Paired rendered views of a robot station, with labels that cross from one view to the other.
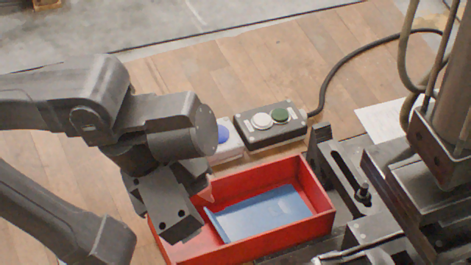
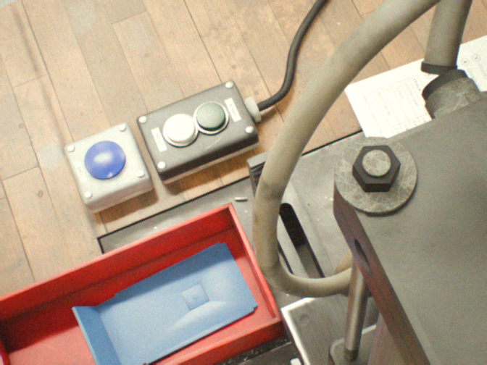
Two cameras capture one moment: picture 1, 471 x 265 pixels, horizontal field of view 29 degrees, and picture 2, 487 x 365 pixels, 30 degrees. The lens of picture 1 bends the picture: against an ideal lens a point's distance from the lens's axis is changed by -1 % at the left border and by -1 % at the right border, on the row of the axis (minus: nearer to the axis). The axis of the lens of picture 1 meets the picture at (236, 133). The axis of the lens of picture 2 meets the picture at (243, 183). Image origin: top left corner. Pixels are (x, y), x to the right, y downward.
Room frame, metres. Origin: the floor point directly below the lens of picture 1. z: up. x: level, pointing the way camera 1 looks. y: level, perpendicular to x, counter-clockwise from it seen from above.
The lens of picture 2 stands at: (0.63, -0.20, 1.74)
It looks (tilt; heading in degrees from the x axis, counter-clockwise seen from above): 67 degrees down; 16
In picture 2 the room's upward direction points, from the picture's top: 12 degrees counter-clockwise
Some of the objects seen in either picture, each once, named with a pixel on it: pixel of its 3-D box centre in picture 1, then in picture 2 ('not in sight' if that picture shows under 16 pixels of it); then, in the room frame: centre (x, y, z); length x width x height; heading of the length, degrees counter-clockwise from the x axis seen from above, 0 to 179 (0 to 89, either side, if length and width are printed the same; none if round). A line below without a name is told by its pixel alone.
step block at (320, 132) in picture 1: (325, 156); (277, 201); (0.93, -0.14, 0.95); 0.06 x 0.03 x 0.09; 28
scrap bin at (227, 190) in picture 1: (241, 216); (131, 321); (0.81, -0.02, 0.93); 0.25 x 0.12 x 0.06; 118
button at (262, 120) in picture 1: (261, 123); (181, 132); (1.00, -0.04, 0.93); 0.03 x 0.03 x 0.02
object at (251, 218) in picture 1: (259, 213); (165, 307); (0.83, -0.04, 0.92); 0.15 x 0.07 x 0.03; 122
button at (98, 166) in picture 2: (216, 136); (106, 161); (0.96, 0.03, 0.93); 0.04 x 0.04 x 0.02
